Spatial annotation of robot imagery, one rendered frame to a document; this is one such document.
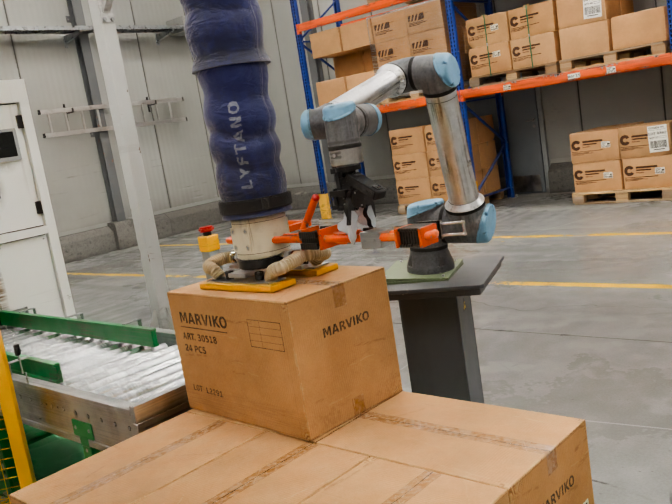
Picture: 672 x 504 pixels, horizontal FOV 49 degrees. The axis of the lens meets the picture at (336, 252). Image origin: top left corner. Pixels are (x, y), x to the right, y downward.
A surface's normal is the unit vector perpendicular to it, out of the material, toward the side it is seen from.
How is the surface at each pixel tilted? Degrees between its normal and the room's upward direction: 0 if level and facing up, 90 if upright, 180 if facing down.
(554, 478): 90
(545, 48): 90
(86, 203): 90
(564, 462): 90
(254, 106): 76
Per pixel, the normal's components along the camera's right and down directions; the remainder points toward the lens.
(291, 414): -0.70, 0.22
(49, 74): 0.74, -0.01
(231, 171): -0.34, -0.07
